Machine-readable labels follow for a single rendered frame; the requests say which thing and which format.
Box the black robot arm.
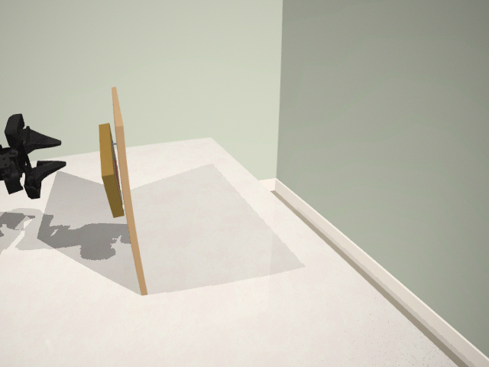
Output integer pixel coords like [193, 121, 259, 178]
[0, 152, 24, 194]

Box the tan flat board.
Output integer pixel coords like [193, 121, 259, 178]
[112, 87, 147, 296]

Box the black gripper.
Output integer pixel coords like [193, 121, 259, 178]
[0, 114, 66, 200]

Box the picture frame with red picture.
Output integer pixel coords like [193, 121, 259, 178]
[99, 123, 125, 218]

